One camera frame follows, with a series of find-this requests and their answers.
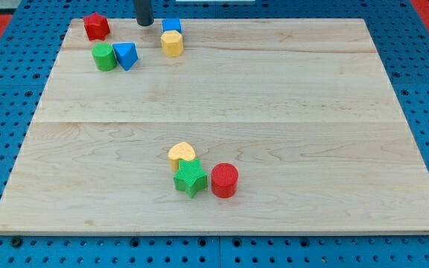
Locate yellow hexagon block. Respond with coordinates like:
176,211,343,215
161,30,184,57

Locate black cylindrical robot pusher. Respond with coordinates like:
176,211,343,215
133,0,154,27

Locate red star block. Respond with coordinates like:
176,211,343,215
83,12,110,41

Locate blue cube block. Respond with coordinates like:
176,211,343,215
162,18,182,34

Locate red cylinder block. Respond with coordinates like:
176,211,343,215
211,163,239,198

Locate blue triangle block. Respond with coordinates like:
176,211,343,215
112,42,139,71

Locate green cylinder block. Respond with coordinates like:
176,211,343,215
92,42,117,71

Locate green star block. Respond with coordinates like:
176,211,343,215
174,159,208,198

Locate light wooden board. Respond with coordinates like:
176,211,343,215
0,19,429,236

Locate yellow heart block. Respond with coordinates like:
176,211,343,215
168,141,196,172

